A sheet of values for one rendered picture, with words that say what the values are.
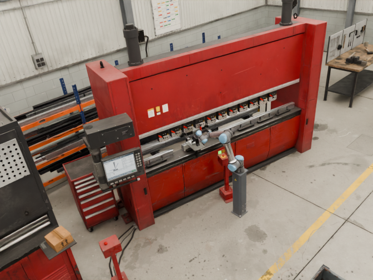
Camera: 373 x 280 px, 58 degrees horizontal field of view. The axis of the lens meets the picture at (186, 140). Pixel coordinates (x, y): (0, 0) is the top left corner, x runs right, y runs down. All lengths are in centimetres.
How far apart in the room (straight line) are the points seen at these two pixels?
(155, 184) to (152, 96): 128
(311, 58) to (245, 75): 117
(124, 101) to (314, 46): 314
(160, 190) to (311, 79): 299
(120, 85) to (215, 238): 244
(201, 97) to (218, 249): 207
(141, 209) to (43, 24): 475
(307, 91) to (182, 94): 230
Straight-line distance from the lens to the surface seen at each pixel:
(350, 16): 1125
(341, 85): 874
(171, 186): 502
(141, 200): 475
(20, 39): 788
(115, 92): 389
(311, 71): 581
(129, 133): 370
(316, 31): 564
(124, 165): 385
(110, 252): 393
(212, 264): 457
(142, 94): 427
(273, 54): 538
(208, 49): 457
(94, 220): 514
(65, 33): 821
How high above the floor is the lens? 360
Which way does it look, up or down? 31 degrees down
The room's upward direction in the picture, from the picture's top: 6 degrees counter-clockwise
